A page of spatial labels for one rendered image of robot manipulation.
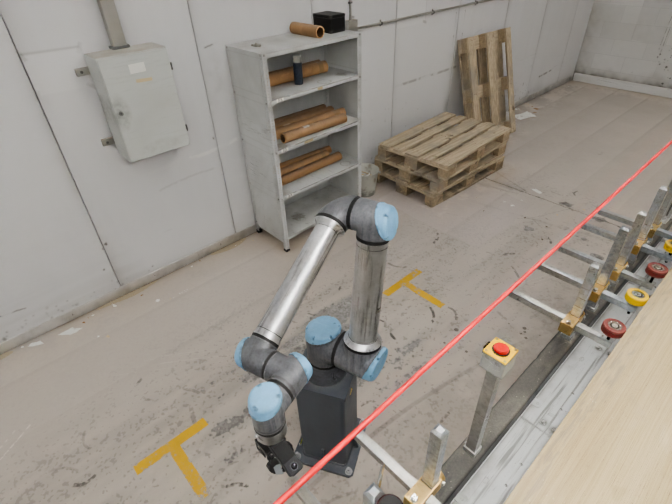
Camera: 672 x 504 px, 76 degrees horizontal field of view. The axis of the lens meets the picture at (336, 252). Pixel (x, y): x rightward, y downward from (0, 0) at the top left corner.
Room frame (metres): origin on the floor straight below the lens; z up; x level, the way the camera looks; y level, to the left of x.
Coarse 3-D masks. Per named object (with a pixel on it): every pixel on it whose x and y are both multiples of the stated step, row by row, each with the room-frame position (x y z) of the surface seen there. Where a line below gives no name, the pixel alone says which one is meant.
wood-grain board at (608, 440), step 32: (640, 320) 1.16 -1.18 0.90; (640, 352) 1.01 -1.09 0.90; (608, 384) 0.88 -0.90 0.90; (640, 384) 0.88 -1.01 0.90; (576, 416) 0.77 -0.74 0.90; (608, 416) 0.76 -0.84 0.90; (640, 416) 0.76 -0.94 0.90; (544, 448) 0.67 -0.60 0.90; (576, 448) 0.67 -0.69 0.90; (608, 448) 0.66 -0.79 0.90; (640, 448) 0.66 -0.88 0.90; (544, 480) 0.58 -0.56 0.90; (576, 480) 0.57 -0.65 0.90; (608, 480) 0.57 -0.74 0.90; (640, 480) 0.57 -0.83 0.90
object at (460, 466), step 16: (656, 240) 1.95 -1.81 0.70; (640, 256) 1.81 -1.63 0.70; (608, 288) 1.57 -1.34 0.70; (608, 304) 1.51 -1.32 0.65; (592, 320) 1.36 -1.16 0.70; (560, 336) 1.27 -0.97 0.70; (576, 336) 1.27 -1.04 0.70; (544, 352) 1.19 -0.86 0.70; (560, 352) 1.19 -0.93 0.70; (528, 368) 1.11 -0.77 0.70; (544, 368) 1.11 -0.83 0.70; (512, 384) 1.04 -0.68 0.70; (528, 384) 1.04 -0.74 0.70; (544, 384) 1.07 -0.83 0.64; (512, 400) 0.97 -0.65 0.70; (528, 400) 0.97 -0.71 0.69; (496, 416) 0.90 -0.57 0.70; (512, 416) 0.90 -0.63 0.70; (496, 432) 0.84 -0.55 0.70; (448, 464) 0.73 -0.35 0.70; (464, 464) 0.73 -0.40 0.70; (480, 464) 0.76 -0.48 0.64; (448, 480) 0.68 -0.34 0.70; (464, 480) 0.69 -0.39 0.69; (448, 496) 0.63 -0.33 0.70
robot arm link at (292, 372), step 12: (276, 360) 0.81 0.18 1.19; (288, 360) 0.81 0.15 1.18; (300, 360) 0.81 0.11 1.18; (264, 372) 0.79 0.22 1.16; (276, 372) 0.77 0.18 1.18; (288, 372) 0.77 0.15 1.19; (300, 372) 0.77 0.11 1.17; (312, 372) 0.80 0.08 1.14; (288, 384) 0.73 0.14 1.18; (300, 384) 0.75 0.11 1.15
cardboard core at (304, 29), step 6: (294, 24) 3.52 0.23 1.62; (300, 24) 3.48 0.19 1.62; (306, 24) 3.44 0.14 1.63; (294, 30) 3.51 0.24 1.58; (300, 30) 3.45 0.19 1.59; (306, 30) 3.40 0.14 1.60; (312, 30) 3.35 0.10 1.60; (318, 30) 3.41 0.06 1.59; (312, 36) 3.37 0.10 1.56; (318, 36) 3.37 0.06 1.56
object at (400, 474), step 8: (360, 432) 0.78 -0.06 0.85; (360, 440) 0.75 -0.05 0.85; (368, 440) 0.75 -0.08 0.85; (368, 448) 0.72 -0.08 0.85; (376, 448) 0.72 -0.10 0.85; (376, 456) 0.70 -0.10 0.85; (384, 456) 0.69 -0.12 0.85; (392, 464) 0.67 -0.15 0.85; (392, 472) 0.65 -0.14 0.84; (400, 472) 0.64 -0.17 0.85; (400, 480) 0.62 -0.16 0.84; (408, 480) 0.62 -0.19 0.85; (408, 488) 0.60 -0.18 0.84; (432, 496) 0.57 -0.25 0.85
